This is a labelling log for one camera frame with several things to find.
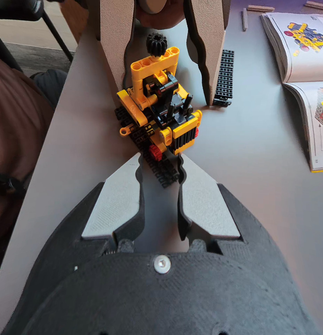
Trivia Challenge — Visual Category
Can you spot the person's brown clothing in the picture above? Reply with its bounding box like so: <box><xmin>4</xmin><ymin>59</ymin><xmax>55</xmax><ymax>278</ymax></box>
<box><xmin>0</xmin><ymin>55</ymin><xmax>55</xmax><ymax>244</ymax></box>

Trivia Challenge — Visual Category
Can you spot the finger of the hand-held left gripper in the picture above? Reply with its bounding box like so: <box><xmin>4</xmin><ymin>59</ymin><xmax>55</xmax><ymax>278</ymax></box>
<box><xmin>184</xmin><ymin>0</ymin><xmax>230</xmax><ymax>106</ymax></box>
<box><xmin>89</xmin><ymin>0</ymin><xmax>137</xmax><ymax>91</ymax></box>

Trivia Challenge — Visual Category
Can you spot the person's dark trouser leg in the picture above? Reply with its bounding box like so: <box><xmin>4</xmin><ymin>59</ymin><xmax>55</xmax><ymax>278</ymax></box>
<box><xmin>30</xmin><ymin>69</ymin><xmax>68</xmax><ymax>110</ymax></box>

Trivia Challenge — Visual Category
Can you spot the black lego track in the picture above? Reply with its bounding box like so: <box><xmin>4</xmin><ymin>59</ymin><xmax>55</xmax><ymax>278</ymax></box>
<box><xmin>213</xmin><ymin>50</ymin><xmax>234</xmax><ymax>107</ymax></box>
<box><xmin>115</xmin><ymin>106</ymin><xmax>180</xmax><ymax>189</ymax></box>

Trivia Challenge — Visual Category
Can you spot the yellow lego bulldozer model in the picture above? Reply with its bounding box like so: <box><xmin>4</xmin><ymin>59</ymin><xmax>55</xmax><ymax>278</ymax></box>
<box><xmin>116</xmin><ymin>33</ymin><xmax>203</xmax><ymax>161</ymax></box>

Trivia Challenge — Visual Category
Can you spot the person's left hand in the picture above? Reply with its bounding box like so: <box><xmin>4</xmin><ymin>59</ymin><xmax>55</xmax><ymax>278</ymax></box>
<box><xmin>136</xmin><ymin>0</ymin><xmax>188</xmax><ymax>30</ymax></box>

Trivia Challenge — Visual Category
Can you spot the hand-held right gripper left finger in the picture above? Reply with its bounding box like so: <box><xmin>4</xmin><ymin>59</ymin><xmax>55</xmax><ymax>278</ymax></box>
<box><xmin>81</xmin><ymin>152</ymin><xmax>146</xmax><ymax>245</ymax></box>

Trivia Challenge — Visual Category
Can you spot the black chair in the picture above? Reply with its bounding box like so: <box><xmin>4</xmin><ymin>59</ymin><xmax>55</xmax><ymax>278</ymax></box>
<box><xmin>0</xmin><ymin>0</ymin><xmax>74</xmax><ymax>72</ymax></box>

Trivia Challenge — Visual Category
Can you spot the lego instruction booklet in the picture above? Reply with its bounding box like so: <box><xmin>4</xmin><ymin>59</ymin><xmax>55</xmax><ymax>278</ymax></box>
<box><xmin>260</xmin><ymin>12</ymin><xmax>323</xmax><ymax>173</ymax></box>

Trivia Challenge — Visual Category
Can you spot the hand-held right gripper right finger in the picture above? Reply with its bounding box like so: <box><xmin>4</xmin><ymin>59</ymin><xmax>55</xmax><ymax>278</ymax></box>
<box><xmin>177</xmin><ymin>153</ymin><xmax>242</xmax><ymax>241</ymax></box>

